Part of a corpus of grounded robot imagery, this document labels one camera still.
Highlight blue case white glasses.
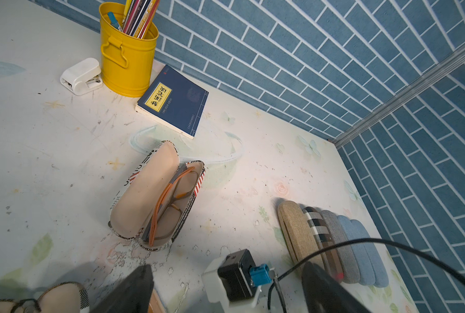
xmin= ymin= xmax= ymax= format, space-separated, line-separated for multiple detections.
xmin=351 ymin=219 xmax=389 ymax=288

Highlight grey case tortoise glasses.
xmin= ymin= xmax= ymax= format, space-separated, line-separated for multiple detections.
xmin=320 ymin=209 xmax=362 ymax=285

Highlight dark blue book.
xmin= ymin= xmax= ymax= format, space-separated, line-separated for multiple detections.
xmin=135 ymin=65 xmax=209 ymax=139

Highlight blue case orange glasses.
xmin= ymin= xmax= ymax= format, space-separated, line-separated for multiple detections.
xmin=148 ymin=289 xmax=167 ymax=313

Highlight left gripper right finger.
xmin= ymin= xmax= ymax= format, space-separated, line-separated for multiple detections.
xmin=302 ymin=262 xmax=369 ymax=313

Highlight white eraser sharpener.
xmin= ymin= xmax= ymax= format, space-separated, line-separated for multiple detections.
xmin=60 ymin=57 xmax=104 ymax=96

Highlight yellow pen cup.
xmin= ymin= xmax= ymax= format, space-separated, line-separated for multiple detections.
xmin=99 ymin=2 xmax=159 ymax=98

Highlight plaid case red glasses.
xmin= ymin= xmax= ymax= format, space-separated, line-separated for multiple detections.
xmin=302 ymin=207 xmax=344 ymax=283

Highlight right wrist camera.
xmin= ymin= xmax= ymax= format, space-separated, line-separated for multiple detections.
xmin=202 ymin=249 xmax=274 ymax=312

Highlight blue case yellow glasses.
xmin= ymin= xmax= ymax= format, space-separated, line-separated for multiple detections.
xmin=338 ymin=215 xmax=375 ymax=286

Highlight pencils in cup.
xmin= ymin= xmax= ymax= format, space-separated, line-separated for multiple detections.
xmin=108 ymin=0 xmax=161 ymax=39

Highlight beige case purple glasses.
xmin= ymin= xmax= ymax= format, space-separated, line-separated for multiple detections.
xmin=277 ymin=200 xmax=320 ymax=264

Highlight beige case black glasses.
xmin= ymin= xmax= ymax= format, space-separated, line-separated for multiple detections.
xmin=0 ymin=282 xmax=90 ymax=313

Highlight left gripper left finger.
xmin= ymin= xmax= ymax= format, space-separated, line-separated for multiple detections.
xmin=91 ymin=264 xmax=154 ymax=313

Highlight beige case striped glasses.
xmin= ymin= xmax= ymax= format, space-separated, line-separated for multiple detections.
xmin=108 ymin=141 xmax=206 ymax=251

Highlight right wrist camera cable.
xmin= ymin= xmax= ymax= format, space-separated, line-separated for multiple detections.
xmin=266 ymin=237 xmax=465 ymax=313

